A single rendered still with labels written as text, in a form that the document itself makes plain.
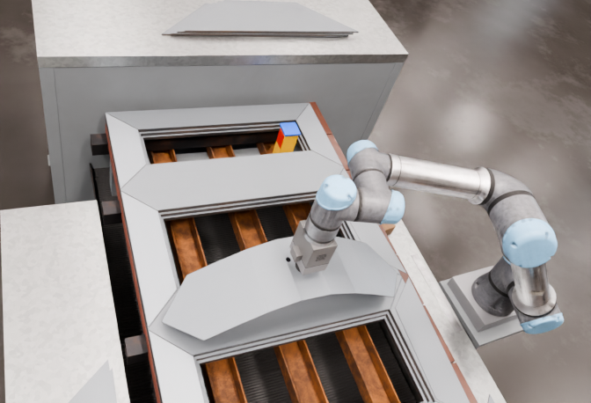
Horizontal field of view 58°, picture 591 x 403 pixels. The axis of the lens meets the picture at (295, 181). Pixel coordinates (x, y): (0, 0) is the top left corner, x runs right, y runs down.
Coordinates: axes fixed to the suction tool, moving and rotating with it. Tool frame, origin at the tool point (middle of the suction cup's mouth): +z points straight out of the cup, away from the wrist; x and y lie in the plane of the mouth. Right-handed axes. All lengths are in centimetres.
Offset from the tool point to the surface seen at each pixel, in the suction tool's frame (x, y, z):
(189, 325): -28.4, 3.0, 9.8
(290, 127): 24, -61, 12
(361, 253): 21.6, -3.7, 6.0
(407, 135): 158, -131, 101
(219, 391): -20.7, 12.6, 32.5
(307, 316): 3.4, 5.8, 15.7
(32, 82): -55, -201, 100
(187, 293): -26.9, -4.9, 9.1
